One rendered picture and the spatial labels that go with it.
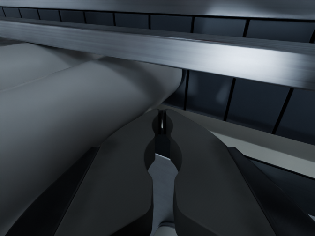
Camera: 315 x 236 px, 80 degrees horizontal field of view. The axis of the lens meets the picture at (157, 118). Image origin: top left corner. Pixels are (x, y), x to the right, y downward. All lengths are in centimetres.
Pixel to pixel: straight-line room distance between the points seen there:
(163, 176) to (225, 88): 15
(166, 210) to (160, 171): 8
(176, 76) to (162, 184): 16
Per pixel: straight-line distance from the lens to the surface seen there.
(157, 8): 18
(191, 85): 17
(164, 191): 28
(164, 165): 25
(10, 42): 20
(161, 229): 34
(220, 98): 17
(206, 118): 16
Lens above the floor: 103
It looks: 47 degrees down
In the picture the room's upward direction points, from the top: 133 degrees counter-clockwise
